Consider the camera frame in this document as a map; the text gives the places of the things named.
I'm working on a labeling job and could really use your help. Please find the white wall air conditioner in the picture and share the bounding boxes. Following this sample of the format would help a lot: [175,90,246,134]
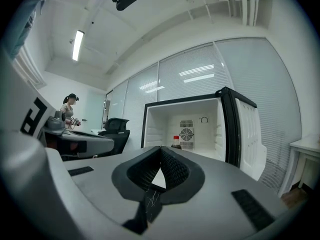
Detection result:
[11,45,48,89]

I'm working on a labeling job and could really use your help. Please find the dark soda bottle red cap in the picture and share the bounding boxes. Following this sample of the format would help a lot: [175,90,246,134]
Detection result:
[170,135,183,150]

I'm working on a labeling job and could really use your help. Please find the black office chair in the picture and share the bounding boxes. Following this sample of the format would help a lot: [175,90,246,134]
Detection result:
[97,117,131,156]

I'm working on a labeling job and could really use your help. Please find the black mini fridge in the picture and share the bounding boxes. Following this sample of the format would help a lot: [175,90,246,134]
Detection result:
[140,86,268,182]

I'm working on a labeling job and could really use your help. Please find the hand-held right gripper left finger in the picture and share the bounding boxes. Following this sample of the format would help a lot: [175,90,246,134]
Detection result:
[111,145,162,200]

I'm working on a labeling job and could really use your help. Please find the white table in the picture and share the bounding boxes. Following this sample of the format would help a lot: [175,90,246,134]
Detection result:
[277,133,320,198]

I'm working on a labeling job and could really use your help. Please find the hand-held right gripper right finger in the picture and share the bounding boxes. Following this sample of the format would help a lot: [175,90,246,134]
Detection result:
[159,146,206,206]

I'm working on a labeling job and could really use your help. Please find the person's blue denim shirt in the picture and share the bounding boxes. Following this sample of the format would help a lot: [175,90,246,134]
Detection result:
[8,0,55,61]

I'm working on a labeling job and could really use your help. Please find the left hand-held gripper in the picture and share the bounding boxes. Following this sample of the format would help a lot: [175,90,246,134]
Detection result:
[0,46,115,160]

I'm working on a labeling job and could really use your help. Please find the long ceiling light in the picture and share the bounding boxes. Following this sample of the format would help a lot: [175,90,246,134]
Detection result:
[71,29,85,62]

